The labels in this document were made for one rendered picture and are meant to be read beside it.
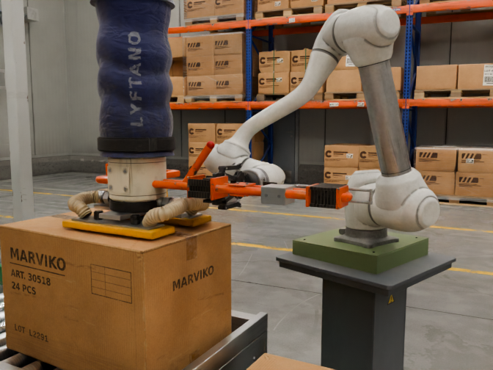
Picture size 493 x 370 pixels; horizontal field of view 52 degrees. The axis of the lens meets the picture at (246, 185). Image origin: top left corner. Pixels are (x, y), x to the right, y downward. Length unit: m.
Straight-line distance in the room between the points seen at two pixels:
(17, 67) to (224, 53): 5.47
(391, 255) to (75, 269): 1.06
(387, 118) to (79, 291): 1.07
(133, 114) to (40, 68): 11.59
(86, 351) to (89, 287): 0.19
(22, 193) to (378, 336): 3.30
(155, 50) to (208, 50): 8.13
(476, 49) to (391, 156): 8.02
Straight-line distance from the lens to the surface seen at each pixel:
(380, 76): 1.69
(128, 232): 1.42
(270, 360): 1.65
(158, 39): 1.50
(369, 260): 1.82
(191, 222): 1.52
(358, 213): 1.91
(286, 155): 10.27
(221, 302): 1.62
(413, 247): 2.02
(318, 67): 1.76
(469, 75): 8.37
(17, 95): 4.51
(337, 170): 8.69
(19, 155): 4.51
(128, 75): 1.46
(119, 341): 1.44
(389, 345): 2.08
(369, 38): 1.64
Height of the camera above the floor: 1.27
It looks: 7 degrees down
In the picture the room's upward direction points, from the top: straight up
